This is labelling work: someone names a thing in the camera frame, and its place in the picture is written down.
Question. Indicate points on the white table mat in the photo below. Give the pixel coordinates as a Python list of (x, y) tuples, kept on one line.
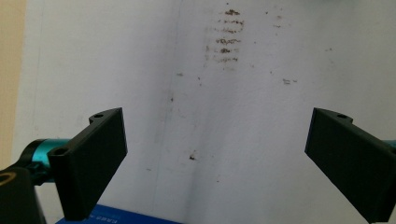
[(249, 124)]

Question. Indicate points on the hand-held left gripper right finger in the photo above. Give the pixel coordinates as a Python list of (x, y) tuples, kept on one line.
[(351, 165)]

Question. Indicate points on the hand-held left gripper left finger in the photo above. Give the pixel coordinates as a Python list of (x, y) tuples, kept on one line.
[(88, 168)]

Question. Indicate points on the blue cardboard box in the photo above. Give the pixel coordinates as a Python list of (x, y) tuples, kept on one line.
[(124, 218)]

